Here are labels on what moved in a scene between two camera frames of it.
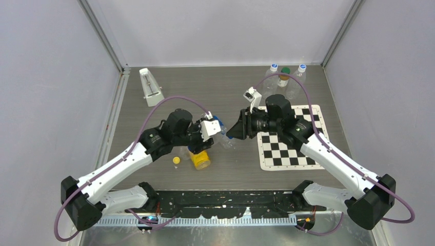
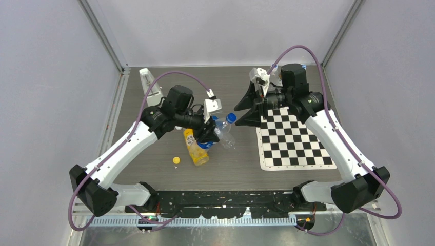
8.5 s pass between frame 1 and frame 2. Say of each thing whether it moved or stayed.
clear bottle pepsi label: moved
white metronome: stayed
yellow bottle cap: stayed
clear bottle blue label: stayed
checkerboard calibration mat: stayed
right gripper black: moved
